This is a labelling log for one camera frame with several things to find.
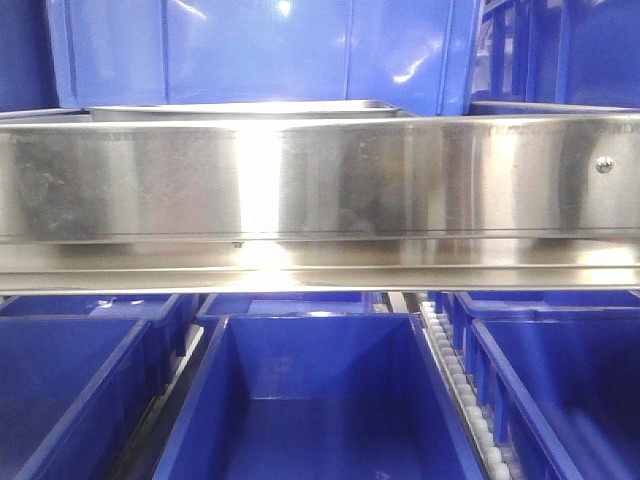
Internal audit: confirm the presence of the silver metal tray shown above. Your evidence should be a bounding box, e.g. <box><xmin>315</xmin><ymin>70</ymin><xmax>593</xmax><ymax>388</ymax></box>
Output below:
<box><xmin>89</xmin><ymin>100</ymin><xmax>407</xmax><ymax>122</ymax></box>

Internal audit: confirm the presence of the lower blue bin centre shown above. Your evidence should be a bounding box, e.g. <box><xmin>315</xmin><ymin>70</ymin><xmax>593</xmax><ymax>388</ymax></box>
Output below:
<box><xmin>154</xmin><ymin>313</ymin><xmax>483</xmax><ymax>479</ymax></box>

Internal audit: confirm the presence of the large blue bin centre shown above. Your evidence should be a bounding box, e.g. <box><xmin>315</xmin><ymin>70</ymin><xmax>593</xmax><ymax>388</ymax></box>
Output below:
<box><xmin>46</xmin><ymin>1</ymin><xmax>482</xmax><ymax>116</ymax></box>

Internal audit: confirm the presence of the lower blue bin right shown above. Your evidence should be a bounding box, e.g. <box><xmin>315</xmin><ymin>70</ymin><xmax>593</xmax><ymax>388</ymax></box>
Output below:
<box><xmin>469</xmin><ymin>317</ymin><xmax>640</xmax><ymax>480</ymax></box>

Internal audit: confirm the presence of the lower blue bin left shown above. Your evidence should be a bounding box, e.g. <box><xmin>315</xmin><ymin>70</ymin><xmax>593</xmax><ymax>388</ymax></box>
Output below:
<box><xmin>0</xmin><ymin>314</ymin><xmax>154</xmax><ymax>480</ymax></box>

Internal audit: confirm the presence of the lower roller track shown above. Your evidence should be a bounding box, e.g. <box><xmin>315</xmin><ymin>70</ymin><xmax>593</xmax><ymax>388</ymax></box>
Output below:
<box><xmin>416</xmin><ymin>293</ymin><xmax>525</xmax><ymax>479</ymax></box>

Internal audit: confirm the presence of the blue bin far right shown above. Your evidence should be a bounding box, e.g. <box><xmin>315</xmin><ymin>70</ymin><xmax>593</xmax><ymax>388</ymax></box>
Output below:
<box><xmin>470</xmin><ymin>1</ymin><xmax>639</xmax><ymax>108</ymax></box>

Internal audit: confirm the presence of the steel shelf front rail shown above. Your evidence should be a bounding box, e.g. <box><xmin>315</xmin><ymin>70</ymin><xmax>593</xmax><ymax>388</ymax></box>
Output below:
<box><xmin>1</xmin><ymin>112</ymin><xmax>639</xmax><ymax>295</ymax></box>

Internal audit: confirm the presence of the rail screw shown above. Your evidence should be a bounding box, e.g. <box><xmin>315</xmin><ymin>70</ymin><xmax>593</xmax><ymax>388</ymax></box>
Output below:
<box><xmin>595</xmin><ymin>156</ymin><xmax>615</xmax><ymax>174</ymax></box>

